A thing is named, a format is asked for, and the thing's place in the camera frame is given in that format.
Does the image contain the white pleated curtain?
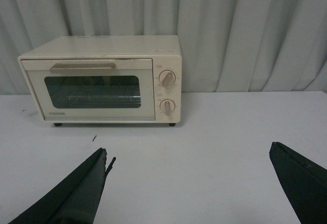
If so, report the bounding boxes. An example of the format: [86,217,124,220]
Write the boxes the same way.
[1,0,326,94]

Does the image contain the metal wire oven rack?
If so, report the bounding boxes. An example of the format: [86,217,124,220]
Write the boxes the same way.
[67,95,141,103]

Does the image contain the cream oven door with window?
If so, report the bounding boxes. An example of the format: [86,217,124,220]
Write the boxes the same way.
[21,59,155,121]

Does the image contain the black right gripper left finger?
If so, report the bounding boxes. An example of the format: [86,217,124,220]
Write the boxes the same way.
[10,148,116,223]

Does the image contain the lower beige timer knob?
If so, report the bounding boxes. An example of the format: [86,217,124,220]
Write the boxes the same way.
[160,99,176,116]

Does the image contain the upper beige temperature knob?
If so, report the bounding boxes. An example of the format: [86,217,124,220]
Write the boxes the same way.
[159,70,176,87]

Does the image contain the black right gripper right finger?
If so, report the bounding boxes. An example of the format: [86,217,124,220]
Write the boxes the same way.
[269,142,326,223]

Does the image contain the cream Toshiba toaster oven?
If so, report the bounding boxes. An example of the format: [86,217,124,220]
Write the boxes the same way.
[18,35,182,125]

